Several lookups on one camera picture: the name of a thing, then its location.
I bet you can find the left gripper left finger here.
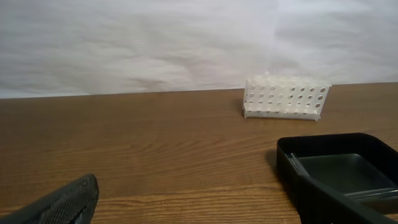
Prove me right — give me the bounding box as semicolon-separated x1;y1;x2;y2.
0;173;100;224

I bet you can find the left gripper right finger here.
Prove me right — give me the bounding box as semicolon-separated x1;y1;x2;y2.
296;174;398;224

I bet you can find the clear test tube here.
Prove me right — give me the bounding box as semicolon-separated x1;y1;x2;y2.
343;187;398;197
286;152;311;179

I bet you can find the black tray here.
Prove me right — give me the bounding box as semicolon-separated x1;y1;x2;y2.
275;133;398;215

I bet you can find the white test tube rack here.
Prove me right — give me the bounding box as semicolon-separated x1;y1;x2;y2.
242;74;332;122

